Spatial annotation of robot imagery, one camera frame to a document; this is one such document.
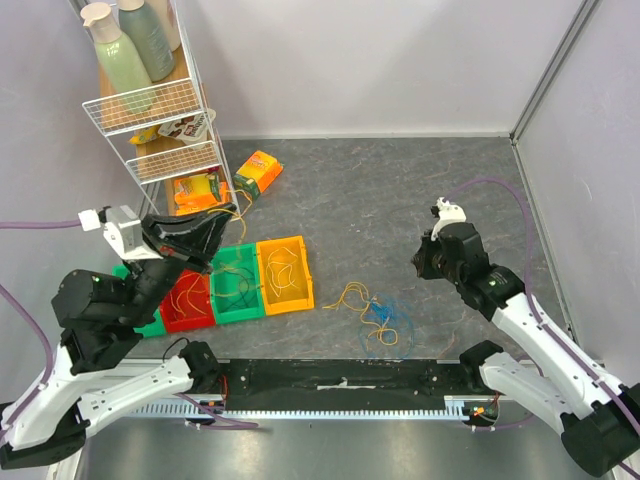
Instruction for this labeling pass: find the aluminium corner post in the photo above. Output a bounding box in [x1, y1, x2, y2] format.
[509, 0, 601, 147]

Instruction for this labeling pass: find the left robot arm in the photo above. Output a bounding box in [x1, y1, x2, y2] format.
[1, 203, 237, 470]

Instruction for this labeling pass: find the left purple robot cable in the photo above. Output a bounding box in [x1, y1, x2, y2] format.
[0, 219, 84, 441]

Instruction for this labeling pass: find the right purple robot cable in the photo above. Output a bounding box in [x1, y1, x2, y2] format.
[447, 177, 640, 479]

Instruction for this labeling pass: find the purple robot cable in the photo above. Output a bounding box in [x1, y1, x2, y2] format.
[447, 177, 640, 479]
[0, 219, 84, 441]

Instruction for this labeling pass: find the white snack pouch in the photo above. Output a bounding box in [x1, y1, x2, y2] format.
[158, 108, 216, 146]

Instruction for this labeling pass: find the yellow snack bag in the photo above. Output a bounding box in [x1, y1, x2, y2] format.
[129, 125, 160, 146]

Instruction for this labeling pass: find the red bin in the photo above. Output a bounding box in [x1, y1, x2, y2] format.
[159, 270, 216, 334]

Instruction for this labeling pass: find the orange bin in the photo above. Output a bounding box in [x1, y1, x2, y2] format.
[256, 236, 315, 316]

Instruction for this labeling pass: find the grey green bottle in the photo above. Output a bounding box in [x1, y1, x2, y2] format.
[117, 0, 175, 82]

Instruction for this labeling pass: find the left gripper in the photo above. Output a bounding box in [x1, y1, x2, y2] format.
[122, 200, 242, 326]

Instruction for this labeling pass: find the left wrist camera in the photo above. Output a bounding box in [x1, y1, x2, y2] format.
[78, 205, 161, 262]

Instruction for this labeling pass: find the far left green bin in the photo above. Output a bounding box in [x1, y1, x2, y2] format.
[111, 265, 167, 338]

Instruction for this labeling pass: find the pink bottle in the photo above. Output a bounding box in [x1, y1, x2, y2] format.
[147, 0, 181, 52]

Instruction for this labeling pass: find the white cable duct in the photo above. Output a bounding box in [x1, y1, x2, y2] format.
[128, 398, 469, 421]

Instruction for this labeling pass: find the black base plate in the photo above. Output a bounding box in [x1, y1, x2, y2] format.
[188, 359, 494, 407]

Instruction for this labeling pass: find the white wire shelf rack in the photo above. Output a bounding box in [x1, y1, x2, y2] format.
[76, 1, 237, 213]

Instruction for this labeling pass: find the green bin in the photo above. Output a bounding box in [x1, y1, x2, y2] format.
[111, 265, 167, 338]
[210, 243, 265, 325]

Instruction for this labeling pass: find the orange juice carton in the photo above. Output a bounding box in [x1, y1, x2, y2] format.
[233, 150, 284, 200]

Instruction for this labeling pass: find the white cable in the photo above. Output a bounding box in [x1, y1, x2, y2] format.
[264, 244, 304, 296]

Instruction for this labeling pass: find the orange yellow box in rack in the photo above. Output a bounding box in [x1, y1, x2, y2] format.
[173, 172, 231, 216]

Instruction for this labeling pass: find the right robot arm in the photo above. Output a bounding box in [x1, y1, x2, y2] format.
[412, 198, 639, 477]

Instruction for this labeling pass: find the light green bottle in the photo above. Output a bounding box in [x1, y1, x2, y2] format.
[80, 2, 154, 114]

